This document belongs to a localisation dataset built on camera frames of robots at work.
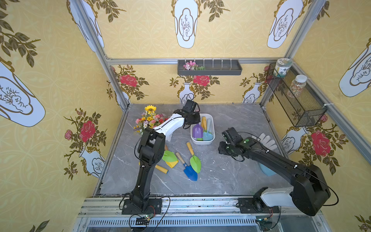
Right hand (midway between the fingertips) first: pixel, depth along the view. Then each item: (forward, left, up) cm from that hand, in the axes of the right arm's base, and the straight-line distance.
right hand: (222, 147), depth 86 cm
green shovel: (-7, +17, -6) cm, 19 cm away
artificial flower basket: (+12, +46, +9) cm, 48 cm away
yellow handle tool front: (-12, +37, -6) cm, 39 cm away
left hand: (+21, +18, +2) cm, 28 cm away
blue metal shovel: (-13, +19, -8) cm, 25 cm away
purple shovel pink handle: (+12, +15, -1) cm, 19 cm away
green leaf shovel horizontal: (+9, +14, -6) cm, 17 cm away
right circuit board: (-37, -12, +7) cm, 39 cm away
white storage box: (+27, +7, -4) cm, 28 cm away
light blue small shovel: (+12, +8, -7) cm, 16 cm away
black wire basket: (+21, -43, +18) cm, 52 cm away
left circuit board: (-37, +41, -8) cm, 56 cm away
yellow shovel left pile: (-9, +30, -8) cm, 33 cm away
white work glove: (+10, -32, -9) cm, 34 cm away
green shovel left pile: (-5, +33, -6) cm, 34 cm away
